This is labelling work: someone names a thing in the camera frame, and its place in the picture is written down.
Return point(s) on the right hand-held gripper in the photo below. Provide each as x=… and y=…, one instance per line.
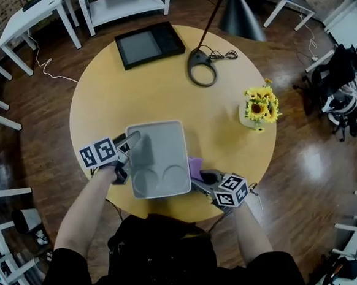
x=231, y=193

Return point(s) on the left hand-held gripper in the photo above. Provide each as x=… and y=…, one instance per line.
x=99, y=152

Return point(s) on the purple cloth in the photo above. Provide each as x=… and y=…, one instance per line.
x=195, y=166

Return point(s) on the grey tray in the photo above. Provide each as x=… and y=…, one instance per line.
x=164, y=152

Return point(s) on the person's right forearm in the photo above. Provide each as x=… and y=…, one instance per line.
x=252, y=234

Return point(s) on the person's left forearm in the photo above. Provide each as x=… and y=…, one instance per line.
x=79, y=211

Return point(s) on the black flat tray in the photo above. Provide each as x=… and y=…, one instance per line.
x=141, y=46

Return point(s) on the cream vase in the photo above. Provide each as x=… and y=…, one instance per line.
x=244, y=119

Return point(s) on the person's black clothing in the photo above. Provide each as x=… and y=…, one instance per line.
x=163, y=263

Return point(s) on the yellow sunflower bouquet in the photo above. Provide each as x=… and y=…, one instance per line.
x=260, y=106

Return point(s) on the grey waste bin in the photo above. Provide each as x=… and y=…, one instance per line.
x=26, y=220

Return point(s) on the crumpled white paper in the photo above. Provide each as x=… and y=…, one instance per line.
x=42, y=238

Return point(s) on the white shelf unit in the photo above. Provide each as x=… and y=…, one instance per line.
x=121, y=5

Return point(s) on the white side table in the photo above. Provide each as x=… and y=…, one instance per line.
x=30, y=18

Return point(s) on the black office chair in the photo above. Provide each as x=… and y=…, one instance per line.
x=333, y=74

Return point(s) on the black desk lamp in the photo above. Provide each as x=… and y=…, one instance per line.
x=239, y=14

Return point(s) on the black router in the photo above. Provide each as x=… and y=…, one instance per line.
x=32, y=1

